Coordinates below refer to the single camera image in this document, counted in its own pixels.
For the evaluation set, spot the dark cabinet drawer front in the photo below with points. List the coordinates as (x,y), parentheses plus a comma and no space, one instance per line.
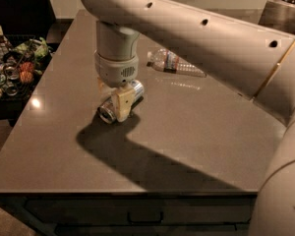
(114,211)

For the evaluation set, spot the green snack bag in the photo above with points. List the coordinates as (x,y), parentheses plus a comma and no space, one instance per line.
(33,49)

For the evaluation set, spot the clear plastic water bottle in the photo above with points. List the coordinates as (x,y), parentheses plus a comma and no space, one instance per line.
(166,61)

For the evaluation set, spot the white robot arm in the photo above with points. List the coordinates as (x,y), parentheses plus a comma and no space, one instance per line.
(257,62)

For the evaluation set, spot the black wire basket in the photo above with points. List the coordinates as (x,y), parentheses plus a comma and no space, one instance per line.
(23,60)

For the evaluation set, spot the black drawer handle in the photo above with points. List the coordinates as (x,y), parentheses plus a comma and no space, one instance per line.
(145,218)

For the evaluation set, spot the grey planter pot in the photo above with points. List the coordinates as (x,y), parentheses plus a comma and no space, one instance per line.
(278,15)

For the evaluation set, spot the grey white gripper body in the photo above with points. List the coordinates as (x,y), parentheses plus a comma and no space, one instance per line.
(116,71)

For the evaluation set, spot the silver blue redbull can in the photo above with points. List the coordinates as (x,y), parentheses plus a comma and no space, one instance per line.
(105,109)

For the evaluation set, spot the orange mesh fruit bag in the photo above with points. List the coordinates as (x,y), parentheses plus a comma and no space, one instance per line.
(26,72)

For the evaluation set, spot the crushed cans in basket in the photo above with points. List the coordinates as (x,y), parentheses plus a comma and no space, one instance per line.
(9,79)

